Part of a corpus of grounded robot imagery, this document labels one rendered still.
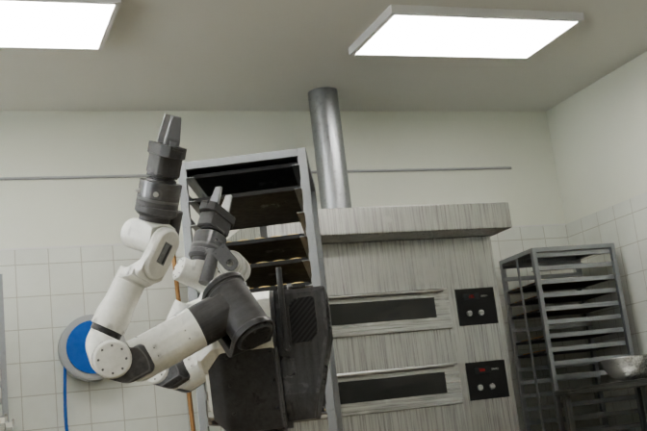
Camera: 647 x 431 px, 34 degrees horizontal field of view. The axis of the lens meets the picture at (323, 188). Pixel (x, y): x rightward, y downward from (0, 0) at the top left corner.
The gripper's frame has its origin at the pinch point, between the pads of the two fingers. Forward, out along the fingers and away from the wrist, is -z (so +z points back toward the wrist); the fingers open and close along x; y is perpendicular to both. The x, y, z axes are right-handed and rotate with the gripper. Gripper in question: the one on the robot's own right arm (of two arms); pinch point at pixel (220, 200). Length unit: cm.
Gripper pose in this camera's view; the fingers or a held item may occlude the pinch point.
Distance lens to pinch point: 286.4
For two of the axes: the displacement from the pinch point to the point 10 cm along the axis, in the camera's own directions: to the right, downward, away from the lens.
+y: -8.3, 0.9, 5.6
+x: -5.2, -4.9, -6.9
